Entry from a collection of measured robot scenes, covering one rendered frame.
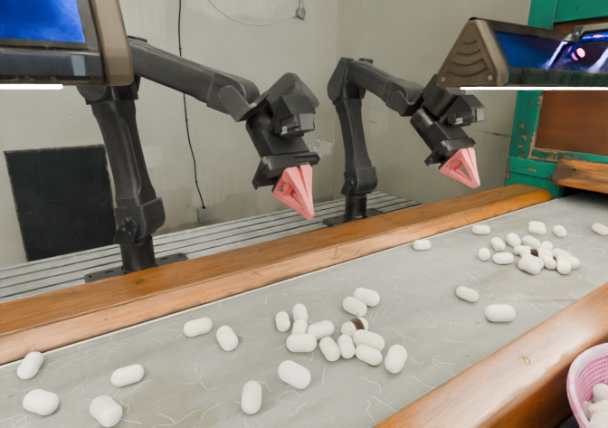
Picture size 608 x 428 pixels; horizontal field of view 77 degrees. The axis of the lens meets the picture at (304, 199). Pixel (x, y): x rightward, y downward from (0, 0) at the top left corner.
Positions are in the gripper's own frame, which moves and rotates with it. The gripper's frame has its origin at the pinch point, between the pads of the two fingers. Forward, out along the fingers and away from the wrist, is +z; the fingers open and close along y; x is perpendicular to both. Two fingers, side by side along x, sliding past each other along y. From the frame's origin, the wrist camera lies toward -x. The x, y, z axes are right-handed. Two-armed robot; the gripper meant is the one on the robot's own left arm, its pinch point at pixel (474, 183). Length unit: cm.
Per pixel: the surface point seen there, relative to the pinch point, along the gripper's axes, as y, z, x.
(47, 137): -72, -145, 130
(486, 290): -17.0, 19.0, -0.7
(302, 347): -49, 16, 0
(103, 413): -69, 15, 0
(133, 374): -66, 12, 4
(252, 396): -57, 19, -3
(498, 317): -24.2, 22.9, -5.6
